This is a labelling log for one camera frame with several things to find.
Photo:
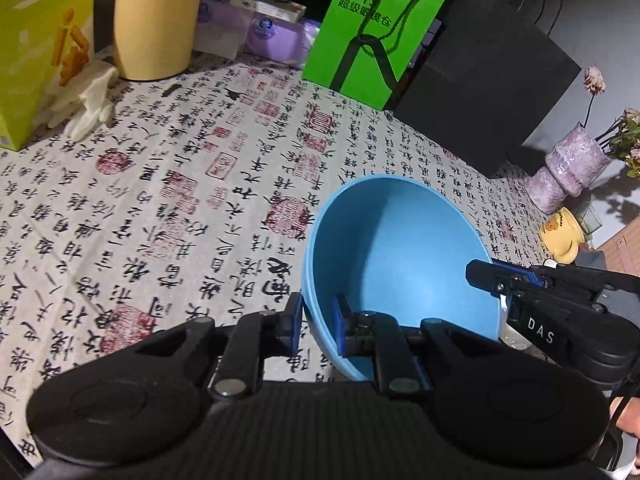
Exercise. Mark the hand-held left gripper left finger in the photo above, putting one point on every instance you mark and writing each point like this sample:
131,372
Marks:
295,330

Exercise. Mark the yellow thermos jug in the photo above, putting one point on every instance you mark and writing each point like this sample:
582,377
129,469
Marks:
155,20

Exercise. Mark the yellow mug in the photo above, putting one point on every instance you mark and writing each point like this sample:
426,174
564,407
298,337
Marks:
562,235

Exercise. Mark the dark paper bag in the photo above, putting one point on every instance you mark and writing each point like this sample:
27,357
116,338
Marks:
490,90

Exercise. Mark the green paper bag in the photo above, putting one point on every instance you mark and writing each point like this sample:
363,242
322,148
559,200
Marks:
375,35

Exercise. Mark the small white carton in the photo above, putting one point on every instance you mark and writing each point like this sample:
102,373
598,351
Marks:
267,5

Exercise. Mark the person's right hand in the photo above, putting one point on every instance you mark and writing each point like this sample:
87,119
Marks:
631,415

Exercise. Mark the purple glass vase with flowers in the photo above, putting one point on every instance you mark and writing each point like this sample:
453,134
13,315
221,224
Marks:
570,165

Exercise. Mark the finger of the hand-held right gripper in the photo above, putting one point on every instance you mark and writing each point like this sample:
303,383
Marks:
485,275

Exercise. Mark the white rubber gloves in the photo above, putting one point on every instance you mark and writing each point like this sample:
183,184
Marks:
87,100

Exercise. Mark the yellow-green snack box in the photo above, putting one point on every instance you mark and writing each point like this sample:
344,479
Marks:
35,60

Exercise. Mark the purple tissue pack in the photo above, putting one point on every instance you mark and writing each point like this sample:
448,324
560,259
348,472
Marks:
220,30
280,40

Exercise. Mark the blue bowl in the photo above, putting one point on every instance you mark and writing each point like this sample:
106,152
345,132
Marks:
400,240

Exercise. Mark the pink hard case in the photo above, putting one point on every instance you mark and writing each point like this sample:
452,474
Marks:
622,255

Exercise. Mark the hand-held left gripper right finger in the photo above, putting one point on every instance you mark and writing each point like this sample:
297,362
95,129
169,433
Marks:
341,332

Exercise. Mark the clear drinking glass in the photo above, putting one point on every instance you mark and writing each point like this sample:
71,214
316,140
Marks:
592,215

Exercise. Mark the calligraphy printed tablecloth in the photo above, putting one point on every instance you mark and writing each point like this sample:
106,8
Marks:
150,185

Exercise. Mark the grey purple cloth bag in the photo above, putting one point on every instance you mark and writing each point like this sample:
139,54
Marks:
590,260

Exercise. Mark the dried pink roses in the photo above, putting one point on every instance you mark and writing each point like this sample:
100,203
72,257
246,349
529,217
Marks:
627,135

